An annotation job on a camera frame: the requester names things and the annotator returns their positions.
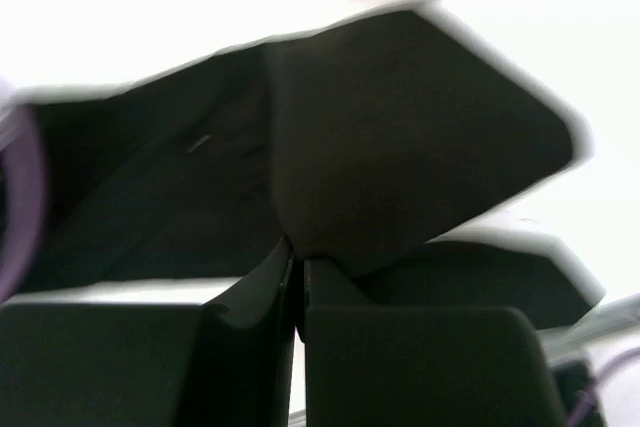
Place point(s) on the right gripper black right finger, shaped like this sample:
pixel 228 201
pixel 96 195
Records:
pixel 369 365

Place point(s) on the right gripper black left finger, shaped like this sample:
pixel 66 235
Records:
pixel 227 362

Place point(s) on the black trousers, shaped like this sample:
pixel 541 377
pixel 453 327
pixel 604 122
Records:
pixel 369 144

